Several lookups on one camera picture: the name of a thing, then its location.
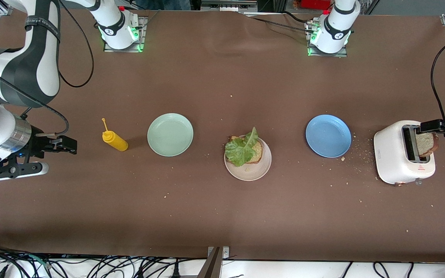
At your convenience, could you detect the red box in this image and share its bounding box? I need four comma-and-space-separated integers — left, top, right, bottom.
299, 0, 332, 10

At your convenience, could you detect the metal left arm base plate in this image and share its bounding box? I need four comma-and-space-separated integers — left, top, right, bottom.
307, 19, 349, 58

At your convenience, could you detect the black cable tangle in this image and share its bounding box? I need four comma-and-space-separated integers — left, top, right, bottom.
0, 242, 198, 278

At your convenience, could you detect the grey power strip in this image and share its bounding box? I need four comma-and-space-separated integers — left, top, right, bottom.
200, 0, 258, 12

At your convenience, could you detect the pale green plate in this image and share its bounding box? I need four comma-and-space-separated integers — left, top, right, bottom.
147, 113, 194, 157

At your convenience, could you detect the white toaster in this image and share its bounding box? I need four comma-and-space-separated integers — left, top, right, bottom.
373, 120, 437, 187

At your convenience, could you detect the yellow mustard squeeze bottle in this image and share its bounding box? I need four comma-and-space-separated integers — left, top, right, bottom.
101, 118, 129, 152

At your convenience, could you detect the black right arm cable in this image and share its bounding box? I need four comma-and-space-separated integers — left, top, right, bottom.
0, 0, 95, 136

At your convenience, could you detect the beige plate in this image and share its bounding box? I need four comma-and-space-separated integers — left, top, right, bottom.
224, 136, 272, 182

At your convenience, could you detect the brown bread slice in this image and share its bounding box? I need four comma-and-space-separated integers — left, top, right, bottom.
415, 131, 440, 157
228, 135, 264, 164

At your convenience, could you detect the black base power cable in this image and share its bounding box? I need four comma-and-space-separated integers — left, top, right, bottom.
251, 11, 316, 33

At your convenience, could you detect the blue plate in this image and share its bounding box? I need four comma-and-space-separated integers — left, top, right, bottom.
305, 114, 352, 158

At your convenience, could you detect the green lettuce leaf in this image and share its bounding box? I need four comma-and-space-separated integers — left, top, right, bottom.
224, 127, 260, 168

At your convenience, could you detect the person in blue jeans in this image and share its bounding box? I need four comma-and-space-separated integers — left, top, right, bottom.
136, 0, 191, 11

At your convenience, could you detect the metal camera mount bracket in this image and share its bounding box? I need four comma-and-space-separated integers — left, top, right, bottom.
197, 246, 231, 278

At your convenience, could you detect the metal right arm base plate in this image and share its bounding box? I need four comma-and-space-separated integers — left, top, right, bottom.
104, 15, 148, 53

